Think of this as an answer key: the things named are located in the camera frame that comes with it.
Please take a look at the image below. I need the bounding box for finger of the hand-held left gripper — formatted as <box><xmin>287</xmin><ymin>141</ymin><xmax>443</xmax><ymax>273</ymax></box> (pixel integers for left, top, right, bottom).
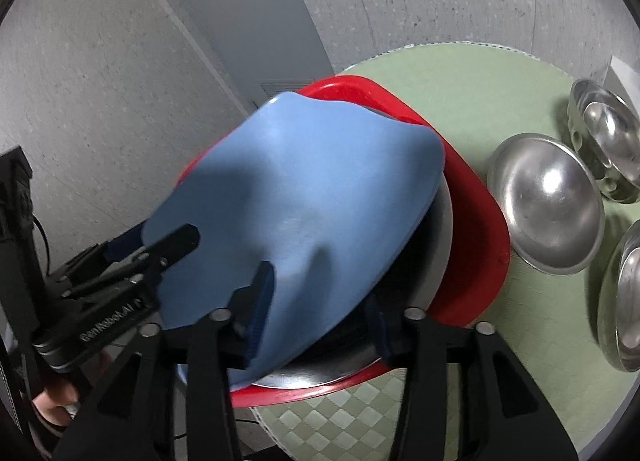
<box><xmin>60</xmin><ymin>236</ymin><xmax>146</xmax><ymax>299</ymax></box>
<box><xmin>134</xmin><ymin>223</ymin><xmax>201</xmax><ymax>272</ymax></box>

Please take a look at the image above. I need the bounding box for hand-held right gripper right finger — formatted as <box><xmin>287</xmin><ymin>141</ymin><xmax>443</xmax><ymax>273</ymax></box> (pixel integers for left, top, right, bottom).
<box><xmin>365</xmin><ymin>293</ymin><xmax>581</xmax><ymax>461</ymax></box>

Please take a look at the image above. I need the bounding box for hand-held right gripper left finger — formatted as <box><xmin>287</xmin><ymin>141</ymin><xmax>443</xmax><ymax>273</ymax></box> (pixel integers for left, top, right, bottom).
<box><xmin>52</xmin><ymin>261</ymin><xmax>276</xmax><ymax>461</ymax></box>

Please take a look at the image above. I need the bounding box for red plastic tray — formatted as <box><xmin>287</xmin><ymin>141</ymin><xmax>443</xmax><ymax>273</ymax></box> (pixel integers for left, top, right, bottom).
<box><xmin>172</xmin><ymin>75</ymin><xmax>512</xmax><ymax>409</ymax></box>

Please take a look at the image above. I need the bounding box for blue cloth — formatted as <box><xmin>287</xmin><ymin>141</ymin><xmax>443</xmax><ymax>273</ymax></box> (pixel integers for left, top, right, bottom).
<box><xmin>142</xmin><ymin>92</ymin><xmax>446</xmax><ymax>391</ymax></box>

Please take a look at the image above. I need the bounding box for person's left hand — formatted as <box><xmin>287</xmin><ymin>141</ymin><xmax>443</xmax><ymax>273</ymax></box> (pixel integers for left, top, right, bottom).
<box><xmin>31</xmin><ymin>378</ymin><xmax>83</xmax><ymax>429</ymax></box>

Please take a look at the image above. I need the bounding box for black equipment stand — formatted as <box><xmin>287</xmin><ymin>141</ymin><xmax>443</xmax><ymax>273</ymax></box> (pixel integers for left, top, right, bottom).
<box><xmin>0</xmin><ymin>145</ymin><xmax>53</xmax><ymax>442</ymax></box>

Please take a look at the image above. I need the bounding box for steel plate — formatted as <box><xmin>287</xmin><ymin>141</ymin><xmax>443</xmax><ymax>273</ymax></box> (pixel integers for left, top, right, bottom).
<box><xmin>250</xmin><ymin>176</ymin><xmax>455</xmax><ymax>389</ymax></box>

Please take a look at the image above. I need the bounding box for door vent grille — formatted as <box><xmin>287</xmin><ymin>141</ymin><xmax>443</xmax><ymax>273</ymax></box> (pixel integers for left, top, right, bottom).
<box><xmin>259</xmin><ymin>78</ymin><xmax>301</xmax><ymax>104</ymax></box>

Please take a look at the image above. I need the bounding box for large steel bowl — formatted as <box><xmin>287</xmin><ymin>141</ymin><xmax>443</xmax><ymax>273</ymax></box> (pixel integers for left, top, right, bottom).
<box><xmin>487</xmin><ymin>133</ymin><xmax>606</xmax><ymax>276</ymax></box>

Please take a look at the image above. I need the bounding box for grey door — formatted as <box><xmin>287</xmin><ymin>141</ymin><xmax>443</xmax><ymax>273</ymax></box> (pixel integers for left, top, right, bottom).
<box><xmin>113</xmin><ymin>0</ymin><xmax>335</xmax><ymax>114</ymax></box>

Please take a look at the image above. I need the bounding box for small steel bowl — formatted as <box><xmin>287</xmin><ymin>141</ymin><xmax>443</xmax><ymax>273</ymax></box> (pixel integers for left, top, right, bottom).
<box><xmin>617</xmin><ymin>247</ymin><xmax>640</xmax><ymax>360</ymax></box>
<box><xmin>582</xmin><ymin>100</ymin><xmax>640</xmax><ymax>182</ymax></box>

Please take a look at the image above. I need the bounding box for green checkered tablecloth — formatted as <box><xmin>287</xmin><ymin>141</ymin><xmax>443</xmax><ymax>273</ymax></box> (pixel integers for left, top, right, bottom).
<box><xmin>249</xmin><ymin>41</ymin><xmax>640</xmax><ymax>461</ymax></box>

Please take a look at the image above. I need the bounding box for dimpled steel bowl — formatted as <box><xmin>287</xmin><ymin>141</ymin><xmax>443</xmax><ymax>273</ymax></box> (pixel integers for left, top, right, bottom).
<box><xmin>567</xmin><ymin>78</ymin><xmax>640</xmax><ymax>204</ymax></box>

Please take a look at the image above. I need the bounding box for white box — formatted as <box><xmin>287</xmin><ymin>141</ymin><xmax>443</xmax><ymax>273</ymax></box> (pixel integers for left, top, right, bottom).
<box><xmin>594</xmin><ymin>55</ymin><xmax>640</xmax><ymax>92</ymax></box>

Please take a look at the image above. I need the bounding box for black cable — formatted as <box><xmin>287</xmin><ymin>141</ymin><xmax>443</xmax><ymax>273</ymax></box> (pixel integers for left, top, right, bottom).
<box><xmin>31</xmin><ymin>215</ymin><xmax>52</xmax><ymax>278</ymax></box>

